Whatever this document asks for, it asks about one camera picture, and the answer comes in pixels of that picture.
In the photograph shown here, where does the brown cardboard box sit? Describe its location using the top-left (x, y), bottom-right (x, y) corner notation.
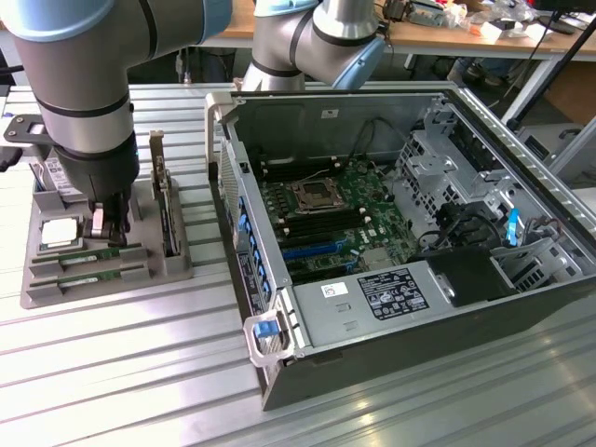
top-left (543, 69), bottom-right (596, 126)

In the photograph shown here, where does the green motherboard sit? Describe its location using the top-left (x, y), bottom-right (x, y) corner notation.
top-left (251, 156), bottom-right (421, 286)

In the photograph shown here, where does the blue expansion slot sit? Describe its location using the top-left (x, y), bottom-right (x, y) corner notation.
top-left (282, 240), bottom-right (346, 263)

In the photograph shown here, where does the metal disk bay cage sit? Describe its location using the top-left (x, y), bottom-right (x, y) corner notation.
top-left (394, 97), bottom-right (518, 234)

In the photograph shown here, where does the graphics card with metal bracket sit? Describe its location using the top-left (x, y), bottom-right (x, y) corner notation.
top-left (148, 129), bottom-right (182, 258)

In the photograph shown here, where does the black RAM slot bank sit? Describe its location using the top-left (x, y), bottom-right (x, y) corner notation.
top-left (278, 208), bottom-right (370, 241)
top-left (254, 154), bottom-right (340, 182)

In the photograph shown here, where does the silver CPU chip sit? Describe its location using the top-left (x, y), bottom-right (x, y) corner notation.
top-left (38, 216), bottom-right (86, 251)

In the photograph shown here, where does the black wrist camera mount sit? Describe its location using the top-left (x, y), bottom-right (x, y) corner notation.
top-left (0, 113), bottom-right (49, 173)

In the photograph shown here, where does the open black PC case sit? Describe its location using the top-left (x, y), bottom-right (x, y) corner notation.
top-left (203, 87), bottom-right (596, 413)

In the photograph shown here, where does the grey parts rack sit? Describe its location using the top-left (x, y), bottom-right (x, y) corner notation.
top-left (20, 175), bottom-right (195, 311)

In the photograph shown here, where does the black expansion slot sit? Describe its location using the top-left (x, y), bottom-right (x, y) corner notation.
top-left (287, 258), bottom-right (355, 285)

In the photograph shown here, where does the blue case latch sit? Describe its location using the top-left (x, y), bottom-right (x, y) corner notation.
top-left (251, 318), bottom-right (279, 340)

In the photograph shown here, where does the grey computer tower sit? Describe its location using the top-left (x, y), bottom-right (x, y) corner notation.
top-left (515, 122), bottom-right (596, 189)

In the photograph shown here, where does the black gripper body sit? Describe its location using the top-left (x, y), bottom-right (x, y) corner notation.
top-left (53, 134), bottom-right (142, 209)

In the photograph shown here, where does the black plastic fan shroud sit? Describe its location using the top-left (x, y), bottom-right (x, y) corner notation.
top-left (427, 245), bottom-right (519, 309)

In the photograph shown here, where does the wooden desk with white frame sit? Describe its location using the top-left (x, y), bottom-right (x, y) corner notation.
top-left (185, 0), bottom-right (596, 123)

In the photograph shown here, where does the black tripod leg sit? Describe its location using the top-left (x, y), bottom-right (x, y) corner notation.
top-left (506, 18), bottom-right (596, 132)

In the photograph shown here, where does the green RAM stick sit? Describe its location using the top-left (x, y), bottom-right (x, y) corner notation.
top-left (57, 270), bottom-right (125, 289)
top-left (57, 248), bottom-right (125, 267)

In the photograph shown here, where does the CPU socket with metal frame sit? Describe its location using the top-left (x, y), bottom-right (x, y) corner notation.
top-left (289, 176), bottom-right (349, 216)

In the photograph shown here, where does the black wire loop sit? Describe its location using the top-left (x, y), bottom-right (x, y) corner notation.
top-left (346, 116), bottom-right (411, 165)

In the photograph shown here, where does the blue drive bay lever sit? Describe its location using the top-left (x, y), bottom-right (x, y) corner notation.
top-left (504, 208), bottom-right (521, 249)

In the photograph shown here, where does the grey power supply unit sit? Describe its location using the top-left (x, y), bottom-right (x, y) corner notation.
top-left (289, 259), bottom-right (456, 351)

